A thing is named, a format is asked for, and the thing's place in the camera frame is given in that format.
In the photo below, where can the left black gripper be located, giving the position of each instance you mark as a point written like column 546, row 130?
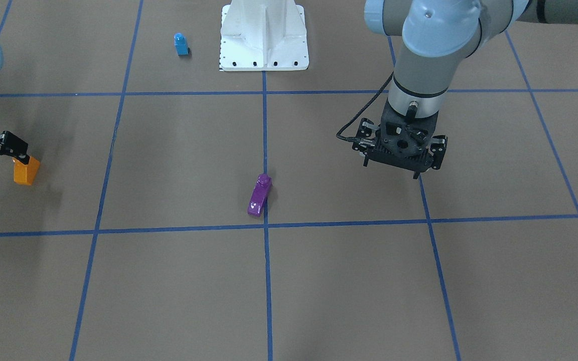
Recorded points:
column 439, row 145

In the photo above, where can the orange trapezoid block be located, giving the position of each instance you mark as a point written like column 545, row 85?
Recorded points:
column 25, row 173

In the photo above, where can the purple trapezoid block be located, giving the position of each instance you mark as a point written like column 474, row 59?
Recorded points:
column 259, row 195

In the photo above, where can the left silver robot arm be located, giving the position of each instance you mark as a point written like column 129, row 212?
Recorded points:
column 436, row 37

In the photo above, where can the small blue brick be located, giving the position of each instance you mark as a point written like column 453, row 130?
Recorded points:
column 181, row 45

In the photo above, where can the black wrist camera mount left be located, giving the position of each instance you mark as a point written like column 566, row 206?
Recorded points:
column 409, row 149

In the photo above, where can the white pedestal base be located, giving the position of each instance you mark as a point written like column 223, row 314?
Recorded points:
column 263, row 36

